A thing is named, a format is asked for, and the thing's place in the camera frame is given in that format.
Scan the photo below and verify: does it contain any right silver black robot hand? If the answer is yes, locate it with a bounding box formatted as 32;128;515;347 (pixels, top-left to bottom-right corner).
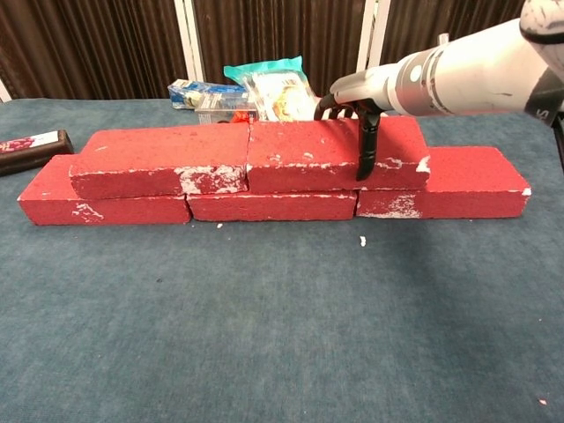
313;64;396;182

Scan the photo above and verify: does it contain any red brick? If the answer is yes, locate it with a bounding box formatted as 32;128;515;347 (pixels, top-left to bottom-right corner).
17;153;194;226
354;145;532;219
187;189;358;223
246;115;431;195
69;122;250;200

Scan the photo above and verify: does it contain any teal snack bag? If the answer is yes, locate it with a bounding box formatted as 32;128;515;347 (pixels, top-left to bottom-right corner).
223;55;318;123

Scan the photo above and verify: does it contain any clear plastic parts box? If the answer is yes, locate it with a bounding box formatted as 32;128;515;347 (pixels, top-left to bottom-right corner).
195;105;259;127

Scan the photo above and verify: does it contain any blue white snack packet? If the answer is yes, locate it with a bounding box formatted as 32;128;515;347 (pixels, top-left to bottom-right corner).
167;78;249;111

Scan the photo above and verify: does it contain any blue felt table cover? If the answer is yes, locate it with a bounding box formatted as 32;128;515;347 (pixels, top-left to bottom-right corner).
0;96;564;423

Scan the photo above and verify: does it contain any dark red black box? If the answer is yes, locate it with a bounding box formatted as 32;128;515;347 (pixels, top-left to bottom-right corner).
0;129;74;178

